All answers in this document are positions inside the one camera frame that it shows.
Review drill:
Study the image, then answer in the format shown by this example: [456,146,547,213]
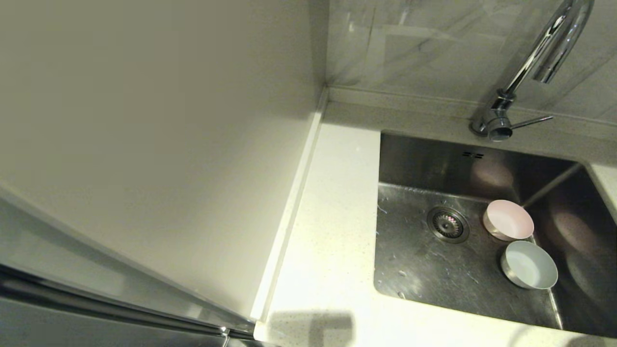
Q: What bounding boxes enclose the speckled stone backsplash ledge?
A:
[327,86,617,133]

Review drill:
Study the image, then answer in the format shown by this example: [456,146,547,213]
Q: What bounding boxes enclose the pink bowl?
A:
[483,200,535,241]

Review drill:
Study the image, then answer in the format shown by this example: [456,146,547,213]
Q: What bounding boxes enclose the chrome gooseneck faucet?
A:
[470,0,594,142]

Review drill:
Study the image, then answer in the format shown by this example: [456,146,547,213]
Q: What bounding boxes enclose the white tall cabinet side panel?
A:
[0,0,328,321]

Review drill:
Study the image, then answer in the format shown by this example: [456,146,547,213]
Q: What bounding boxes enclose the white countertop sealing strip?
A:
[251,89,329,321]

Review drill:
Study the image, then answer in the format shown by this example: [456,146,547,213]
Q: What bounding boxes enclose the round metal drain strainer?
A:
[427,206,470,243]

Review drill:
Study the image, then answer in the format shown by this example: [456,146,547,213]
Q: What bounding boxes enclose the steel refrigerator bar handle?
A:
[0,263,256,340]

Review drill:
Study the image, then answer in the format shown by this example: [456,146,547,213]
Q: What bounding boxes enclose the light blue bowl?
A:
[500,240,559,290]

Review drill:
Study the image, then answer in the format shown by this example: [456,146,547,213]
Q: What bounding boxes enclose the stainless steel sink basin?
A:
[374,131,617,338]

